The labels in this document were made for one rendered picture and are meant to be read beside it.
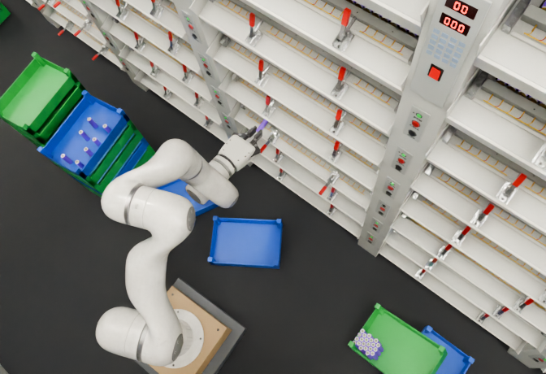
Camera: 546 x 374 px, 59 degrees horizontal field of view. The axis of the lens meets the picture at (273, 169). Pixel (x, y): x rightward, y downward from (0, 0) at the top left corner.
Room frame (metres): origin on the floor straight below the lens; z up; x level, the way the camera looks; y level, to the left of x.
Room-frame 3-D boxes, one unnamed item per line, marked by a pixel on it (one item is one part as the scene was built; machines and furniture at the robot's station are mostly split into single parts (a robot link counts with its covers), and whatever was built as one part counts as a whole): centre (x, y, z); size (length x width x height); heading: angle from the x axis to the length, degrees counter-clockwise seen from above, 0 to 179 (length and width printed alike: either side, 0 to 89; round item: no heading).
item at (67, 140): (1.03, 0.69, 0.44); 0.30 x 0.20 x 0.08; 137
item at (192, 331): (0.19, 0.45, 0.47); 0.19 x 0.19 x 0.18
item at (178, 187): (0.84, 0.42, 0.04); 0.30 x 0.20 x 0.08; 102
